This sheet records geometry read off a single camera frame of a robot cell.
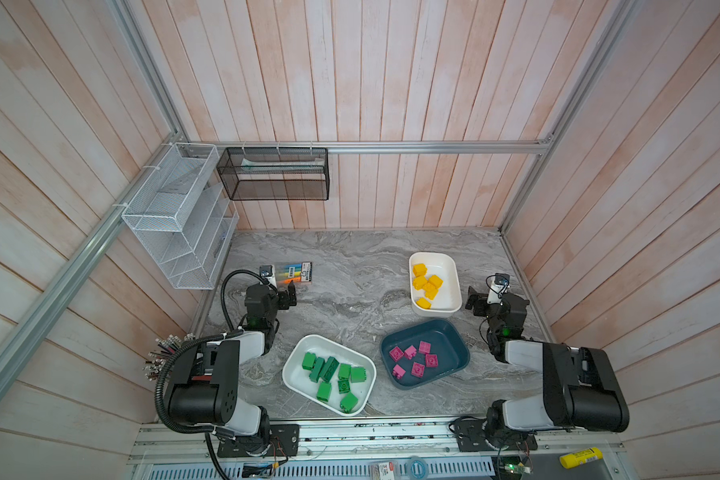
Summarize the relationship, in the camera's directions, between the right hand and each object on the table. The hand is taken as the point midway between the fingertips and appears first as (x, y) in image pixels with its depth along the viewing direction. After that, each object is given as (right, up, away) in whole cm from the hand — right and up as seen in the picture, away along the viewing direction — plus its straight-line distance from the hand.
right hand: (487, 286), depth 92 cm
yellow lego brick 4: (-16, -2, +9) cm, 18 cm away
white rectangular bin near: (-58, -25, -9) cm, 64 cm away
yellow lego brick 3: (-13, +1, +10) cm, 17 cm away
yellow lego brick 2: (-19, +1, +9) cm, 21 cm away
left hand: (-66, 0, +1) cm, 66 cm away
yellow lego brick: (-18, +5, +15) cm, 23 cm away
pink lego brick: (-24, -23, -9) cm, 34 cm away
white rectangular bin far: (-9, -6, +9) cm, 14 cm away
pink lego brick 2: (-30, -23, -10) cm, 39 cm away
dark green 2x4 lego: (-49, -22, -10) cm, 55 cm away
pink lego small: (-21, -18, -4) cm, 28 cm away
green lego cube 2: (-44, -23, -9) cm, 51 cm away
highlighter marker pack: (-62, +4, +13) cm, 63 cm away
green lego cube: (-55, -21, -8) cm, 59 cm away
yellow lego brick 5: (-18, -6, +6) cm, 20 cm away
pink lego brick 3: (-25, -19, -6) cm, 32 cm away
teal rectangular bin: (-14, -19, -4) cm, 24 cm away
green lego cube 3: (-41, -24, -10) cm, 48 cm away
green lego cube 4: (-50, -28, -11) cm, 58 cm away
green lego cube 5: (-43, -29, -14) cm, 54 cm away
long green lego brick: (-52, -22, -10) cm, 58 cm away
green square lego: (-45, -26, -12) cm, 53 cm away
